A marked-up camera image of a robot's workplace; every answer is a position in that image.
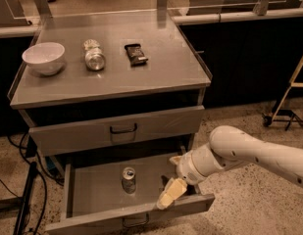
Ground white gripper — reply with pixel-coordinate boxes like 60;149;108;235
156;144;223;210

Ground redbull can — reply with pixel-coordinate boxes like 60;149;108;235
122;167;136;194

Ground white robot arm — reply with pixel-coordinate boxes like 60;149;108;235
156;125;303;210

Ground closed upper grey drawer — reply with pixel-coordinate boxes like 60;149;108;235
29;106;204;156

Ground open lower grey drawer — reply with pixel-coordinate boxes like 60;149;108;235
44;144;216;235

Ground grey drawer cabinet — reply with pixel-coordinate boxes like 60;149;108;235
7;9;216;235

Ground black snack packet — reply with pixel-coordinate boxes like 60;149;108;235
125;43;148;67

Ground black floor bar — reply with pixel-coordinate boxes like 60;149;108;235
13;162;37;235

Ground white ceramic bowl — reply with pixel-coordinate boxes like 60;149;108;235
22;42;66;75

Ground black lower drawer handle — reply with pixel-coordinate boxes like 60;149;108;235
122;212;150;228

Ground black drawer handle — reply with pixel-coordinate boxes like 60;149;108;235
110;123;137;134
122;212;150;228

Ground black upper drawer handle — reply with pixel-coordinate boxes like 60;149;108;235
110;123;137;134

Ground yellow wheeled cart frame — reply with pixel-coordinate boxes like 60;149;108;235
262;46;303;131

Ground black floor cables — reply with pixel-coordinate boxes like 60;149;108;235
0;132;65;235

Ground white horizontal rail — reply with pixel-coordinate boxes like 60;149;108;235
0;8;303;38

